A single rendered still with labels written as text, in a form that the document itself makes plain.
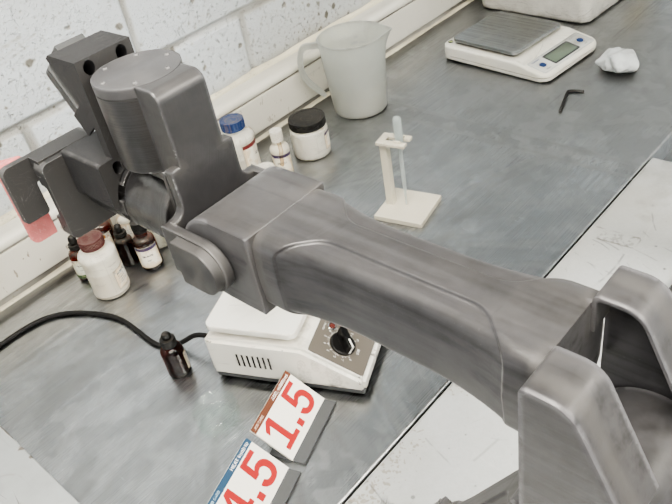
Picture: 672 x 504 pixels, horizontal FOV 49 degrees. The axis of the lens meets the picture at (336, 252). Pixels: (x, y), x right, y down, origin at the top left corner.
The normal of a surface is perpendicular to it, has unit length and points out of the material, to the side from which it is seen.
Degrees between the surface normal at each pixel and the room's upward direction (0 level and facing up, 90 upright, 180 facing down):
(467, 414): 0
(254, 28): 90
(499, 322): 1
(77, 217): 89
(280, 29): 90
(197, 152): 89
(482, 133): 0
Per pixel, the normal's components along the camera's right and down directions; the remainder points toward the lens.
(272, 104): 0.74, 0.32
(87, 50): -0.16, -0.78
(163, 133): -0.68, 0.54
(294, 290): -0.44, 0.65
